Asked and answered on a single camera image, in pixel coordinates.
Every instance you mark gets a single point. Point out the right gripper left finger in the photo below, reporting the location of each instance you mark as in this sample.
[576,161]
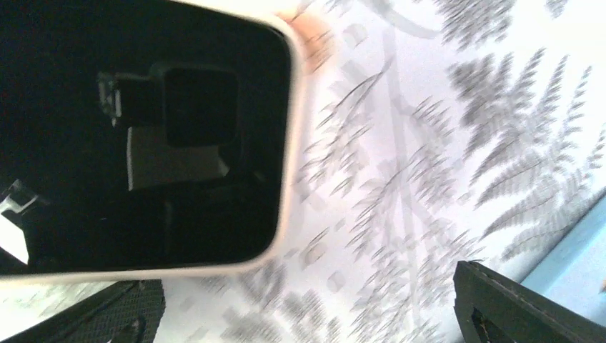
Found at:
[127,311]

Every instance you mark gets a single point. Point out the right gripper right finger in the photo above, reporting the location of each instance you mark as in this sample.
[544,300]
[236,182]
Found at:
[492,308]

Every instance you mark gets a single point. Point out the light blue phone case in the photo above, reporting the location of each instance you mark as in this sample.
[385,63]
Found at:
[573,273]

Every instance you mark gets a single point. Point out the phone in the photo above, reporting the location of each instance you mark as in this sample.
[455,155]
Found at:
[145,139]

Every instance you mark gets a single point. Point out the floral patterned table mat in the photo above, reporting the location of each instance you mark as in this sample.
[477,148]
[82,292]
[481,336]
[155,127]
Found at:
[432,132]

